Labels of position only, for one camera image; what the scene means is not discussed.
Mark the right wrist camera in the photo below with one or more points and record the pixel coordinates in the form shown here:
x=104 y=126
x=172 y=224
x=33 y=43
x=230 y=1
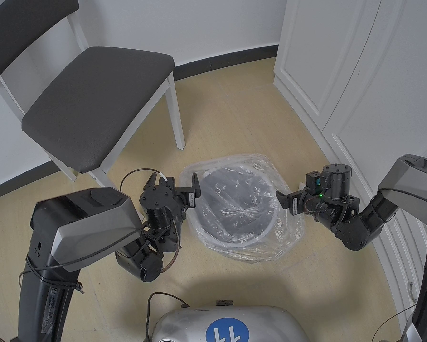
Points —
x=312 y=180

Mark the clear plastic bag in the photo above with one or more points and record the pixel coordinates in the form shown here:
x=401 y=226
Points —
x=292 y=233

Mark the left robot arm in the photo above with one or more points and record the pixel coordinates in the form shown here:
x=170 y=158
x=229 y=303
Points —
x=85 y=223

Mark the white chair grey cushions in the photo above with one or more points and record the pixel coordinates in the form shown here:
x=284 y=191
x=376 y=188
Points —
x=103 y=102

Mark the white wardrobe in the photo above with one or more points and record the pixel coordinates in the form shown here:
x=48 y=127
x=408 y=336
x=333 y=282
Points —
x=342 y=84

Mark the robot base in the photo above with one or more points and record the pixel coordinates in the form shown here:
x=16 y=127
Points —
x=185 y=324

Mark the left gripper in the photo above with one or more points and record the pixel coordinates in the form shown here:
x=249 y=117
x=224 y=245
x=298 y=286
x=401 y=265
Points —
x=190 y=200

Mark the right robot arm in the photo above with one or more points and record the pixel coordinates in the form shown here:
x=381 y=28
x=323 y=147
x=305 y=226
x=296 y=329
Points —
x=406 y=180

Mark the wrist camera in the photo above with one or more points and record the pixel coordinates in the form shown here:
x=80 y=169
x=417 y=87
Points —
x=312 y=180
x=167 y=189

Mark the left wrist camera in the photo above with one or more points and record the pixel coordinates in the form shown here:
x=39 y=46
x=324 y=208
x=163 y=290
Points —
x=167 y=189

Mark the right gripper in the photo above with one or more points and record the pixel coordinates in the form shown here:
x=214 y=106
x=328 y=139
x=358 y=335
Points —
x=295 y=201

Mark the white trash bin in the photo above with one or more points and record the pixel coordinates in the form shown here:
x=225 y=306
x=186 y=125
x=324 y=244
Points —
x=235 y=191

